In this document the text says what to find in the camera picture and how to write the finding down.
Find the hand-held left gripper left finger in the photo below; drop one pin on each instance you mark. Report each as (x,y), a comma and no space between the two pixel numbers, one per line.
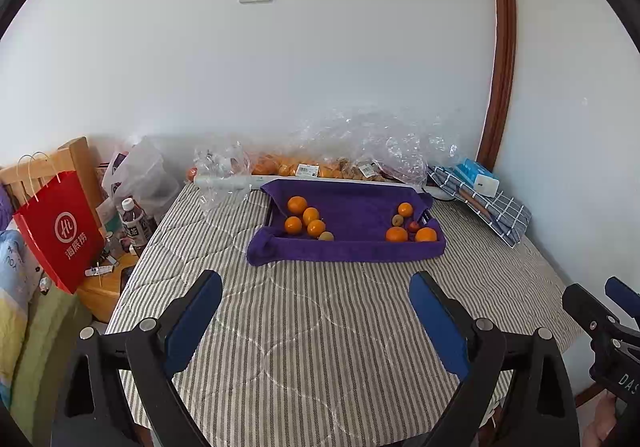
(192,322)

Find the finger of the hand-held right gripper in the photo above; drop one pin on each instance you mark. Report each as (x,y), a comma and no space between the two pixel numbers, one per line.
(582,304)
(622,294)

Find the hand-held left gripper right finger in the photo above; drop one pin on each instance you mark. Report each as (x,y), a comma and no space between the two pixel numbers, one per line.
(440,327)

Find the large orange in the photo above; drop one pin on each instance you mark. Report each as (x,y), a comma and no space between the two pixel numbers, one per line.
(426,234)

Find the orange mandarin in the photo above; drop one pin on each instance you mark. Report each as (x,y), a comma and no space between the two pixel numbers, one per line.
(405,209)
(310,215)
(293,225)
(297,204)
(316,228)
(396,234)

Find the small red fruit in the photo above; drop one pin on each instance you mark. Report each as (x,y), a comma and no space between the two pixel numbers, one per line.
(413,226)

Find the small yellow-green fruit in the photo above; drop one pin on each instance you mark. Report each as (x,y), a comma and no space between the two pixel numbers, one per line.
(397,219)
(326,236)

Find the person's right hand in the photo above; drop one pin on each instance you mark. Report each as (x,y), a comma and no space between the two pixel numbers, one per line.
(599,429)

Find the black phone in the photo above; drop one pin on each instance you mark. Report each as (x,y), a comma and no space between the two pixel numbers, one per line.
(127,277)

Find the wooden nightstand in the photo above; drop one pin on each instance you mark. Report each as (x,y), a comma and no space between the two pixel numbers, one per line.
(102,294)

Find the small white gadget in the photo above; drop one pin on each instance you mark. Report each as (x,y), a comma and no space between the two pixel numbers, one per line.
(97,271)

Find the dark drink bottle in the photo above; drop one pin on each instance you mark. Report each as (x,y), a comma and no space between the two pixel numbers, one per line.
(134,227)

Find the striped mattress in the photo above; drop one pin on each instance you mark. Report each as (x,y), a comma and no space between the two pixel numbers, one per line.
(325,317)

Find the grey plaid cloth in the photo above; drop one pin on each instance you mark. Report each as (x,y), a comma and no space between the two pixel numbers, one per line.
(500,217)

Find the purple towel-lined tray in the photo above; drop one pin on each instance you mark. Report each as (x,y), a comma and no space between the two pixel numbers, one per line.
(355,222)

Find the green cloth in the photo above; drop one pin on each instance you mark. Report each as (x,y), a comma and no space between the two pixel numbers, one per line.
(50,352)

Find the blue and white tissue box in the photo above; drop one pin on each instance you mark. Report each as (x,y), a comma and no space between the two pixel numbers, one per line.
(477,177)

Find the white plastic bag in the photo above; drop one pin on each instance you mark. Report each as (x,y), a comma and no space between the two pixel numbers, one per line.
(142,174)

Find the red paper bag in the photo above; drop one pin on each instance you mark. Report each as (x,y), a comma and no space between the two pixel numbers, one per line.
(60,237)

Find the small clear plastic bag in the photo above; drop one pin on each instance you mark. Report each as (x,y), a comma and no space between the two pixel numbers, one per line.
(220,164)

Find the clear bag of brown longans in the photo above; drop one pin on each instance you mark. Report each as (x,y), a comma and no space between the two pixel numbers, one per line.
(360,170)

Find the clear bag of oranges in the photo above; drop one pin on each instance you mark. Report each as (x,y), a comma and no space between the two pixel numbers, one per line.
(280,164)

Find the colourful printed blanket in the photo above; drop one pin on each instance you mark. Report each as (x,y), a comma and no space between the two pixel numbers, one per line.
(12,287)

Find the large crinkled clear plastic bag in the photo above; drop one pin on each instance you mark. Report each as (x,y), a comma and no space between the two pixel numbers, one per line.
(380,137)

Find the wooden chair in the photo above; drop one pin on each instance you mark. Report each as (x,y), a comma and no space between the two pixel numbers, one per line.
(75,157)

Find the wooden door frame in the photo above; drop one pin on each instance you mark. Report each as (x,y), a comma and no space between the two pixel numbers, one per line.
(502,52)

